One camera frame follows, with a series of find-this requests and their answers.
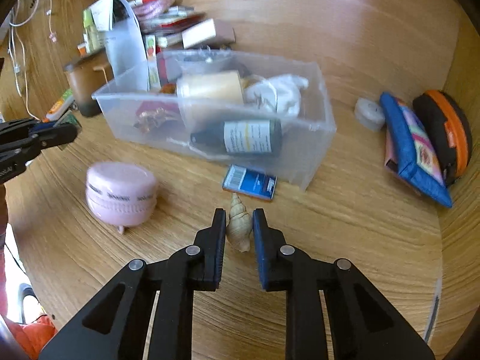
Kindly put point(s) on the clear plastic storage bin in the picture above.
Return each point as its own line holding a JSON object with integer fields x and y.
{"x": 306, "y": 138}

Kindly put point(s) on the dark green glass bottle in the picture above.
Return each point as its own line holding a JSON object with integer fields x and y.
{"x": 241, "y": 137}

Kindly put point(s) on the white small box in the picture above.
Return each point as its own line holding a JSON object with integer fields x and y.
{"x": 211, "y": 32}

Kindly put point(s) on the fruit pattern booklet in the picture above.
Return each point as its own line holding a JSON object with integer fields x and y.
{"x": 153, "y": 73}

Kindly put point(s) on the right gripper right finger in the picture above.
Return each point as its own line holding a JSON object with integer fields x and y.
{"x": 333, "y": 311}

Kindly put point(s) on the black orange round case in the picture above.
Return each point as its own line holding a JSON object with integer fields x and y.
{"x": 449, "y": 132}

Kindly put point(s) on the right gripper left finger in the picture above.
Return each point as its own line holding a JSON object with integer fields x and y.
{"x": 145, "y": 311}

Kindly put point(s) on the beige spiral seashell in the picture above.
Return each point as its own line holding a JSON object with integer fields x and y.
{"x": 240, "y": 226}

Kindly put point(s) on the pink round mini vacuum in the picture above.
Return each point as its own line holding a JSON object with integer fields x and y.
{"x": 123, "y": 195}

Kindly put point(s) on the brown ceramic mug with lid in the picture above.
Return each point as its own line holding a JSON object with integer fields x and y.
{"x": 85, "y": 75}

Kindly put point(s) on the clear glass bowl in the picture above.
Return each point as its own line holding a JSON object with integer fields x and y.
{"x": 200, "y": 62}

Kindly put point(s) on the orange small box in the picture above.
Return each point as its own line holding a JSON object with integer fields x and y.
{"x": 82, "y": 49}

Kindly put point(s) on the blue small card box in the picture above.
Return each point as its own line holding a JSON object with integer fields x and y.
{"x": 241, "y": 180}

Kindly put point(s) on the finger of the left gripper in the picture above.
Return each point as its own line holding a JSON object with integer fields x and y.
{"x": 17, "y": 127}
{"x": 42, "y": 136}

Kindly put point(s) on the blue patterned pouch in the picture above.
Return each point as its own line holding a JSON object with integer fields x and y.
{"x": 417, "y": 162}

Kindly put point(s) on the gold bells with ribbon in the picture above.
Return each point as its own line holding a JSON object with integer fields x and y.
{"x": 149, "y": 120}

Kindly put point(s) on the white tape roll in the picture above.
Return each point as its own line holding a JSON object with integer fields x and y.
{"x": 369, "y": 114}

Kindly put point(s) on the red velvet pouch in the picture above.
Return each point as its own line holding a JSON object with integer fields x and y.
{"x": 149, "y": 105}

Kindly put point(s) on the cream round lidded jar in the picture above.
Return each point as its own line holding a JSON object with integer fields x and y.
{"x": 204, "y": 98}

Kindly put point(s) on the stack of books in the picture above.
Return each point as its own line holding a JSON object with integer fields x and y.
{"x": 162, "y": 22}

